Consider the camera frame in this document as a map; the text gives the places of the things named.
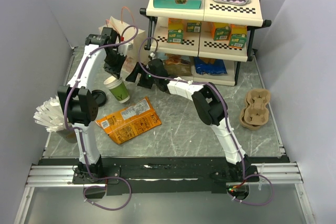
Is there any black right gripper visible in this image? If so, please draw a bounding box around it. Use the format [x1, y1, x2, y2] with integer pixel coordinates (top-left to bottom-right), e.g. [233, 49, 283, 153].
[125, 62, 159, 89]

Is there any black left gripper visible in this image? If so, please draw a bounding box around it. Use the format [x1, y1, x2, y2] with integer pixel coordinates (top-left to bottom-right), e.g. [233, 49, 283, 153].
[104, 50, 127, 79]

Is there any green paper coffee cup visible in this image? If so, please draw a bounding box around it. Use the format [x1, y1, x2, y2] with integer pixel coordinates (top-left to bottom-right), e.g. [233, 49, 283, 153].
[103, 76, 130, 103]

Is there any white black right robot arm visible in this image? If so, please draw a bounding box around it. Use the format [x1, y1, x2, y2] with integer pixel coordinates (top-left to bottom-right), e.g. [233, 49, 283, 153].
[126, 59, 258, 182]

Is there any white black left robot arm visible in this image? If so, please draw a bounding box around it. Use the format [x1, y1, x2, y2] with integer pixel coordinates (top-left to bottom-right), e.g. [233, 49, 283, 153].
[57, 27, 125, 183]

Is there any black plastic cup lid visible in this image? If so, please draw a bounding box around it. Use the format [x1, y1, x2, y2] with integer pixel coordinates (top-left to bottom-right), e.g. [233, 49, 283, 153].
[91, 90, 107, 107]

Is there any white Cream Bear paper bag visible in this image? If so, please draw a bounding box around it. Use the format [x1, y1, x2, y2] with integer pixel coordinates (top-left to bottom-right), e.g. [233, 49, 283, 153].
[98, 6, 147, 74]

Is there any brown chips bag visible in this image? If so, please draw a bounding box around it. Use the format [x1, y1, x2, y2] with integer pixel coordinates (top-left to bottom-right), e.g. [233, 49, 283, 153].
[163, 54, 192, 77]

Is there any orange chips bag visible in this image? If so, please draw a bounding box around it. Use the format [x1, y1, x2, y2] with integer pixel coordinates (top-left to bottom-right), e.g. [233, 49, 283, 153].
[96, 97, 162, 145]

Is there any orange green snack box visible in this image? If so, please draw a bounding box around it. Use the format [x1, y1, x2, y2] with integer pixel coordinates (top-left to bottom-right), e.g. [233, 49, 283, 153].
[167, 18, 184, 44]
[228, 24, 247, 49]
[186, 20, 202, 33]
[209, 22, 231, 41]

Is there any white paper straws bundle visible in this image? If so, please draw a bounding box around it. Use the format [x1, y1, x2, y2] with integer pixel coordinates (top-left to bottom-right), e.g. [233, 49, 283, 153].
[33, 96, 66, 133]

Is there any cream black three-tier shelf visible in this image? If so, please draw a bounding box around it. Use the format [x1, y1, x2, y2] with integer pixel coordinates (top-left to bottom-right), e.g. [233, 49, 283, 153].
[140, 0, 271, 86]

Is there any blue chips bag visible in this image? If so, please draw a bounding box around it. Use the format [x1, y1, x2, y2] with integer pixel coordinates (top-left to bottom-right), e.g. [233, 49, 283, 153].
[194, 57, 227, 75]

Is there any brown cardboard cup carrier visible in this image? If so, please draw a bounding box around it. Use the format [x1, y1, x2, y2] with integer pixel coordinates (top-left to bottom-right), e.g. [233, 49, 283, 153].
[239, 89, 271, 131]

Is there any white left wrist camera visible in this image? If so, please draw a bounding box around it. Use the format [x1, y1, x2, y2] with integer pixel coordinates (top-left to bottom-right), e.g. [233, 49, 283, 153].
[123, 42, 134, 57]

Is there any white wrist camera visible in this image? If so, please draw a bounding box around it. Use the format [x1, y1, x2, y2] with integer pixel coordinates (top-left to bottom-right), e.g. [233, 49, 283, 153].
[148, 52, 158, 60]
[123, 42, 134, 57]

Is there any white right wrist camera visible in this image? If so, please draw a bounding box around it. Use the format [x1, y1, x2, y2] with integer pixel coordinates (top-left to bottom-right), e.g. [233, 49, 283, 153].
[148, 52, 158, 60]

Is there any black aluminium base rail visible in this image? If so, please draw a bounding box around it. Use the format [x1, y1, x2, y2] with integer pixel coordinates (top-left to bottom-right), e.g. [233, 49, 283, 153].
[26, 156, 303, 200]

